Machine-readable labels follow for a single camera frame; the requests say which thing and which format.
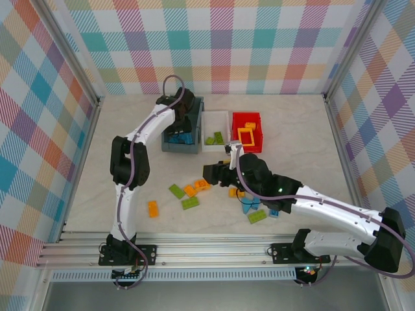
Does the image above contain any grey plastic bin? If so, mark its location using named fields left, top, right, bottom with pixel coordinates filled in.
left=161, top=95, right=206, bottom=154

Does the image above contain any white plastic bin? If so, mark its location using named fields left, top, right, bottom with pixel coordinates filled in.
left=201, top=110, right=230, bottom=154

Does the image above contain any long green lego brick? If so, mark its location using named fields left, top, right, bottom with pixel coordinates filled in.
left=180, top=196, right=201, bottom=211
left=247, top=209, right=268, bottom=225
left=168, top=183, right=186, bottom=199

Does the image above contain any orange lego window frame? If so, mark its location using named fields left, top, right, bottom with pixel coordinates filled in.
left=237, top=128, right=260, bottom=147

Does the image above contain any red plastic bin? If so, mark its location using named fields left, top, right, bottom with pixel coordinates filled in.
left=231, top=111, right=264, bottom=153

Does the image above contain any small controller board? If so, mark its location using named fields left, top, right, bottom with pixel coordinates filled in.
left=297, top=265, right=318, bottom=279
left=112, top=267, right=143, bottom=280

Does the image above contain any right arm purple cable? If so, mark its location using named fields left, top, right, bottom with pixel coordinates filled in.
left=235, top=144, right=415, bottom=288

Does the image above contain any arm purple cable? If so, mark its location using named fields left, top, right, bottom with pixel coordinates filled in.
left=115, top=75, right=186, bottom=290
left=235, top=144, right=415, bottom=288

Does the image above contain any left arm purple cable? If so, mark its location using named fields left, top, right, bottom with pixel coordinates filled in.
left=115, top=75, right=186, bottom=290

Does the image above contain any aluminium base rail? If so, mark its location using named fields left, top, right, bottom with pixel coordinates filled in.
left=35, top=232, right=395, bottom=270

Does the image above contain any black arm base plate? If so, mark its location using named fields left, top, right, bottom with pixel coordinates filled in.
left=99, top=244, right=158, bottom=266
left=270, top=242, right=331, bottom=265

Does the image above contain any aluminium side rail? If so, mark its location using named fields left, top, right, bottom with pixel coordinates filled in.
left=322, top=93, right=367, bottom=211
left=57, top=97, right=105, bottom=244

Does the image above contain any slotted grey cable duct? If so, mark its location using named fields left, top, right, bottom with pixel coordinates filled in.
left=50, top=270, right=298, bottom=282

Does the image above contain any aluminium frame post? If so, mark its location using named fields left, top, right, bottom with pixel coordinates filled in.
left=38, top=0, right=104, bottom=108
left=322, top=0, right=386, bottom=101

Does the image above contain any aluminium frame leg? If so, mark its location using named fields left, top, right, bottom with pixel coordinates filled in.
left=377, top=264, right=401, bottom=311
left=34, top=267, right=53, bottom=311

